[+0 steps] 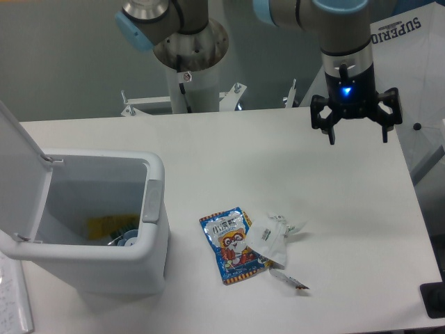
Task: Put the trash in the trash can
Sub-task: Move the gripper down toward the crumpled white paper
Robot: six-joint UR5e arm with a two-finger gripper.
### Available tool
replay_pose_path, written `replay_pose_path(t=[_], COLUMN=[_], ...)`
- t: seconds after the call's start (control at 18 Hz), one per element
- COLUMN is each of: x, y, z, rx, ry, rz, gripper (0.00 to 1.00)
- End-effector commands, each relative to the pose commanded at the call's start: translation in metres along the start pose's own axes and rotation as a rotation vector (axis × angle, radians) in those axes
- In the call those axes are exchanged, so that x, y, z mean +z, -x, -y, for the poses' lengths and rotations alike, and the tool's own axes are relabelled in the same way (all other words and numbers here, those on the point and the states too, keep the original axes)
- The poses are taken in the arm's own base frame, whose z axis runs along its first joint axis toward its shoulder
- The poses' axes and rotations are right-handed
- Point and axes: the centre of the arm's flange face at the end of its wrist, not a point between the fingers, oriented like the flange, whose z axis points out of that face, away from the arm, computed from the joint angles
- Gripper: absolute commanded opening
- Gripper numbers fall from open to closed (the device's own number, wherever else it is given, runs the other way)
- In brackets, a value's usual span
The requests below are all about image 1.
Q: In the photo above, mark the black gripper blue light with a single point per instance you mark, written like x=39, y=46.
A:
x=351, y=92

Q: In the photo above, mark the white wrapper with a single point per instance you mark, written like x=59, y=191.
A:
x=269, y=240

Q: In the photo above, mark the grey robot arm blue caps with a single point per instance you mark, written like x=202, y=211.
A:
x=145, y=24

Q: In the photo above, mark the white trash can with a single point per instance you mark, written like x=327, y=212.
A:
x=87, y=184

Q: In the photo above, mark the white trash can lid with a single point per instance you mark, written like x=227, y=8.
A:
x=25, y=179

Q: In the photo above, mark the white superior umbrella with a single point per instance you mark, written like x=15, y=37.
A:
x=405, y=54

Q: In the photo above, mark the blue cartoon snack bag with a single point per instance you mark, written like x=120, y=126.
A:
x=226, y=232

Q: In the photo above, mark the yellow snack wrapper torn strip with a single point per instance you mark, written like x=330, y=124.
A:
x=288, y=278

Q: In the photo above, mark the black device at table edge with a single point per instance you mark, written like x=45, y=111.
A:
x=433, y=299

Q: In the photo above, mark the blue cup inside bin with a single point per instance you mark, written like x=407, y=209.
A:
x=129, y=238

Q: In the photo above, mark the yellow wrapper inside bin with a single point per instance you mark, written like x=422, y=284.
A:
x=112, y=226

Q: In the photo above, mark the paper sheet in sleeve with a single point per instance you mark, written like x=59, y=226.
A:
x=16, y=315

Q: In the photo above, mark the white metal base bracket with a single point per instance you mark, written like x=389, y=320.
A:
x=193, y=101

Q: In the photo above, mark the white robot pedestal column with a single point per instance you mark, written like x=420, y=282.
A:
x=193, y=83

